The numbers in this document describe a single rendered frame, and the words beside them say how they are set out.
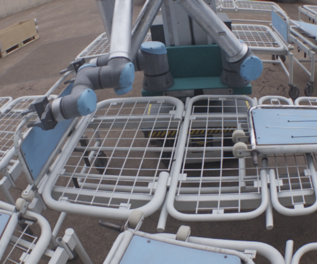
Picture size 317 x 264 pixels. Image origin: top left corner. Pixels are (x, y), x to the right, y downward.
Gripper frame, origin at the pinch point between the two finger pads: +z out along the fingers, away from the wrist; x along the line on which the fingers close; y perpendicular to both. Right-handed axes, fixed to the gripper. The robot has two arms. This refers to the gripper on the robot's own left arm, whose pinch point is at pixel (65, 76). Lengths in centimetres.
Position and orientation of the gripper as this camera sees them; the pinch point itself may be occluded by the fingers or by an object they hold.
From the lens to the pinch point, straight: 165.9
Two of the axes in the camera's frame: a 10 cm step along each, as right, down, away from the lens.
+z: -9.4, 1.5, 3.0
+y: -1.7, 5.6, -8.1
